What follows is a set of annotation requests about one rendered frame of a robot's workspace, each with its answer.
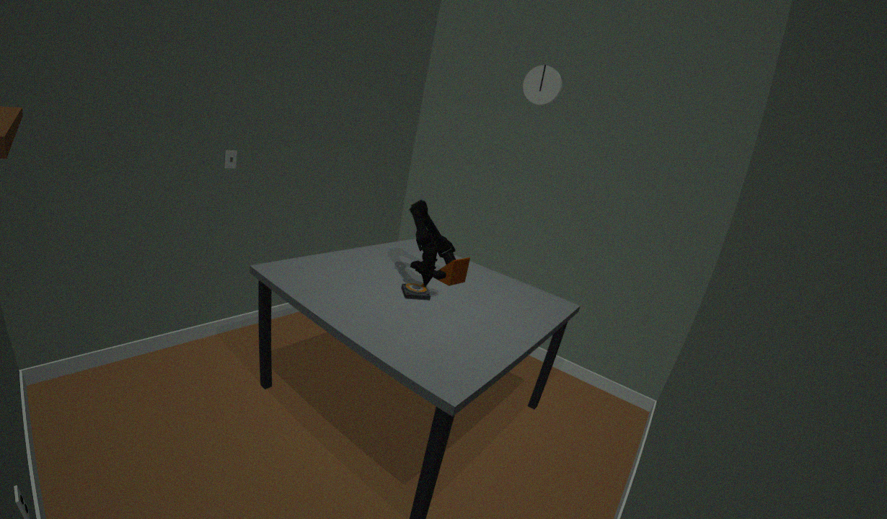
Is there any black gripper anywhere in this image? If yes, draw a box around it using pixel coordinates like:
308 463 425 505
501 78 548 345
410 258 446 286

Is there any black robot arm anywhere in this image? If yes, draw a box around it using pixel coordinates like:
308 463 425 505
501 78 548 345
409 200 456 274

